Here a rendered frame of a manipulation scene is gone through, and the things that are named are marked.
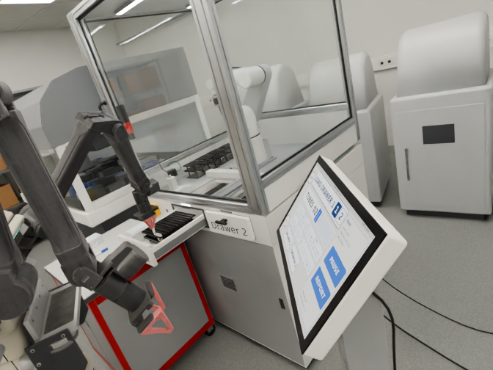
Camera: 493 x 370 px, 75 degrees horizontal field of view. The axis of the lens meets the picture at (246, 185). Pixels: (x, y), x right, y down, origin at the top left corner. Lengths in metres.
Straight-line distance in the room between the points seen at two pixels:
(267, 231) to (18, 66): 5.12
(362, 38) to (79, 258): 4.00
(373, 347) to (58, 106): 2.05
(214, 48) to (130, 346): 1.47
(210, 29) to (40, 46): 5.11
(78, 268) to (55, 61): 5.55
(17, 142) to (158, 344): 1.50
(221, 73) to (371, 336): 0.95
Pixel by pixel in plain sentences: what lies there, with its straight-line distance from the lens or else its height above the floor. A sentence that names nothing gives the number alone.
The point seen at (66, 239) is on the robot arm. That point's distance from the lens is 0.75.
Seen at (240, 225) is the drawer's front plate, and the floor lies 0.89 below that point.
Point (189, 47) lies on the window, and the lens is 1.31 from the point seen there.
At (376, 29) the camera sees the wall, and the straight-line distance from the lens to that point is 4.31.
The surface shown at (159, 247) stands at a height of 0.88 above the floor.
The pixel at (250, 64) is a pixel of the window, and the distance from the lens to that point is 1.30.
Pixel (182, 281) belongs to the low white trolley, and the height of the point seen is 0.49.
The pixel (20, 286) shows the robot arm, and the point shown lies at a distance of 0.78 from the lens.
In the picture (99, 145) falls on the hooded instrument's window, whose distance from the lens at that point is 2.38.
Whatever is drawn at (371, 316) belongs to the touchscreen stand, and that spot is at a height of 0.84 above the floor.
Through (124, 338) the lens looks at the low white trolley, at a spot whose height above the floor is 0.44.
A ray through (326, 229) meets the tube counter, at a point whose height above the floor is 1.12.
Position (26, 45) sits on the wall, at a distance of 6.10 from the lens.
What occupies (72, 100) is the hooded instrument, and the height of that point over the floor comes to 1.60.
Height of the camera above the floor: 1.53
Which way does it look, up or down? 20 degrees down
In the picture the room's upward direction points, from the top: 16 degrees counter-clockwise
